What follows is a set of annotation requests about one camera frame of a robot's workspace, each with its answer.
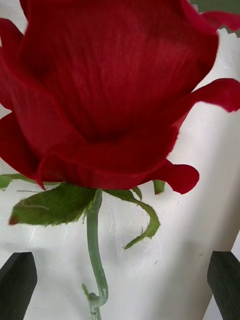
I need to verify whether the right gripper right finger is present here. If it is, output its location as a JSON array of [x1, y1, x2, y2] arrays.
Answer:
[[206, 250, 240, 320]]

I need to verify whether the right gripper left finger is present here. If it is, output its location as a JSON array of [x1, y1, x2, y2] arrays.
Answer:
[[0, 251, 39, 320]]

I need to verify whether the red rose with green stem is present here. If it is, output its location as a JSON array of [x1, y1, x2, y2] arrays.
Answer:
[[0, 0, 240, 320]]

